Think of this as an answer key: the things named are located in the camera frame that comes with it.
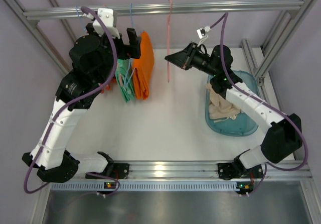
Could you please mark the pink hanger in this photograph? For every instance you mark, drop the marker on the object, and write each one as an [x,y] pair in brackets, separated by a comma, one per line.
[169,39]

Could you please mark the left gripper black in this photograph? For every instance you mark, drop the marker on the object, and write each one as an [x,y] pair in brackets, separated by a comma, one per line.
[124,47]

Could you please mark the aluminium hanging rail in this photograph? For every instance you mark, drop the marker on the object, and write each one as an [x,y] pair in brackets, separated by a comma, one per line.
[167,8]

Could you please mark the right aluminium frame post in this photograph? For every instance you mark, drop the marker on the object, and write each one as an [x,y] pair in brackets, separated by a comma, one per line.
[280,34]

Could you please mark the slotted cable duct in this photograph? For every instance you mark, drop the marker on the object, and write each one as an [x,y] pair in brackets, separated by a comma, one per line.
[150,186]

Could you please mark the red white trousers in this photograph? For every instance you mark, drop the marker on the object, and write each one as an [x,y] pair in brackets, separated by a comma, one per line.
[108,87]

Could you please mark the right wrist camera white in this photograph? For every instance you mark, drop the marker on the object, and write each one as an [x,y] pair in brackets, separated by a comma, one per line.
[203,34]

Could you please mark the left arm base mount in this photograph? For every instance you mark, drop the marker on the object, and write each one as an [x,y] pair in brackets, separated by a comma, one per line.
[112,170]

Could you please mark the left aluminium frame post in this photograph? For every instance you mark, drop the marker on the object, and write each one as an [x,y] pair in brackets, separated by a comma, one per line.
[39,35]

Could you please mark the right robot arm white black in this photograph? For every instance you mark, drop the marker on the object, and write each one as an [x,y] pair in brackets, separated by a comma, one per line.
[283,134]

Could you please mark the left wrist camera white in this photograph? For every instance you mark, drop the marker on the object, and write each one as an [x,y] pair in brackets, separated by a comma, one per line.
[108,17]

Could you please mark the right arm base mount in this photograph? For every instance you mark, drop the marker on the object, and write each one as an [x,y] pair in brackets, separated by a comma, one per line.
[227,171]

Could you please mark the beige trousers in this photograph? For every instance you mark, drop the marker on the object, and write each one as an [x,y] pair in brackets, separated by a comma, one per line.
[220,109]

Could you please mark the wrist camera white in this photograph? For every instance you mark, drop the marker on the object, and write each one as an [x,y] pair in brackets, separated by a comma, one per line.
[108,17]
[203,34]

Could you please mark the orange trousers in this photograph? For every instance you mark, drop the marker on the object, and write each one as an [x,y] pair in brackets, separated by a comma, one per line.
[143,68]

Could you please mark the light blue hanger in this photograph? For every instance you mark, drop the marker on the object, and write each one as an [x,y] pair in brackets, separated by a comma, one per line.
[81,20]

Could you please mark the teal plastic bin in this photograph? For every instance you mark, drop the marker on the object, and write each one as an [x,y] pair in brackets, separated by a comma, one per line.
[242,126]

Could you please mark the green patterned trousers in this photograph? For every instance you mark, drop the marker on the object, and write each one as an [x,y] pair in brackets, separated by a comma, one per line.
[124,74]

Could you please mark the aluminium frame post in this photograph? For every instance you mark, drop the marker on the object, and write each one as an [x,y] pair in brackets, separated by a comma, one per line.
[280,34]
[39,35]

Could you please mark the aluminium front rail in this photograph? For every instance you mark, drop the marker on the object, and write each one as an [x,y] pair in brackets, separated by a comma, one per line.
[172,170]

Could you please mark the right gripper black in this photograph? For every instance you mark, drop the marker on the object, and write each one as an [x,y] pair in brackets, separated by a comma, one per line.
[189,58]

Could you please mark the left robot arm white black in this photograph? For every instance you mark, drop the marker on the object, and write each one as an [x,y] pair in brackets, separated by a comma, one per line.
[93,66]

